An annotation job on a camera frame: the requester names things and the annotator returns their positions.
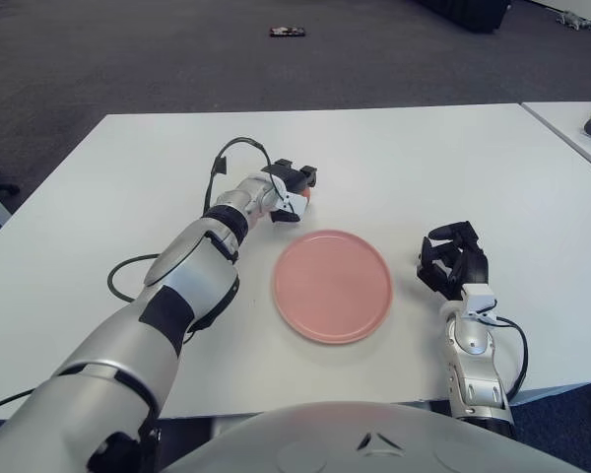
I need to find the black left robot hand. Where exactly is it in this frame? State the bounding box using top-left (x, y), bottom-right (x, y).
top-left (260, 158), bottom-right (319, 224)

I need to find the pink round plate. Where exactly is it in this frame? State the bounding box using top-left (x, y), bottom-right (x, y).
top-left (274, 229), bottom-right (394, 345)

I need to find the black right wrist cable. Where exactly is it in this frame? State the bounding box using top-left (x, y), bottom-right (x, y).
top-left (482, 314), bottom-right (529, 395)

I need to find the grey robot torso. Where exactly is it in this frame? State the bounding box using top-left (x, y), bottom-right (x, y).
top-left (160, 399), bottom-right (591, 473)

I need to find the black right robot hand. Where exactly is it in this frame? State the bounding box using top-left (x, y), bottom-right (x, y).
top-left (416, 221), bottom-right (490, 301)

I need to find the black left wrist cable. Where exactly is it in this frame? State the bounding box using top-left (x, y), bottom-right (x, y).
top-left (201, 137), bottom-right (290, 218)

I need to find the black left elbow cable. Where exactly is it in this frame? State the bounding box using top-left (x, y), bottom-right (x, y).
top-left (0, 253), bottom-right (162, 420)

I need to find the large black case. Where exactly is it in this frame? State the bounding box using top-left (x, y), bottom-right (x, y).
top-left (413, 0), bottom-right (512, 34)

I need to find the small grey toy figure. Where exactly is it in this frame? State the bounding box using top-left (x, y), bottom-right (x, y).
top-left (556, 10), bottom-right (591, 31)

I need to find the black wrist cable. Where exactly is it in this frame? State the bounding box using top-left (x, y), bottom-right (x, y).
top-left (482, 314), bottom-right (529, 395)
top-left (201, 137), bottom-right (290, 218)

